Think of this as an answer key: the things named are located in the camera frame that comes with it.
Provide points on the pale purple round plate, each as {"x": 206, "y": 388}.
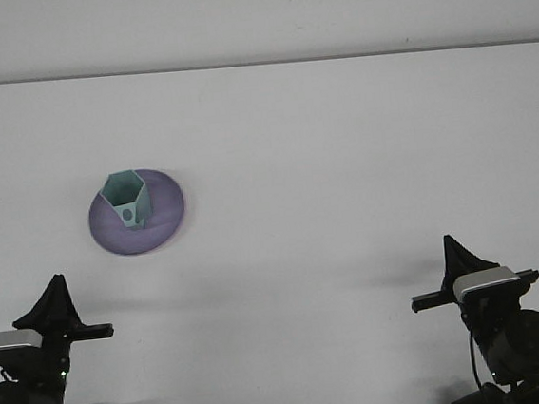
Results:
{"x": 165, "y": 212}

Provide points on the pale blue angular cup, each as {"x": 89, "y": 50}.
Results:
{"x": 122, "y": 190}

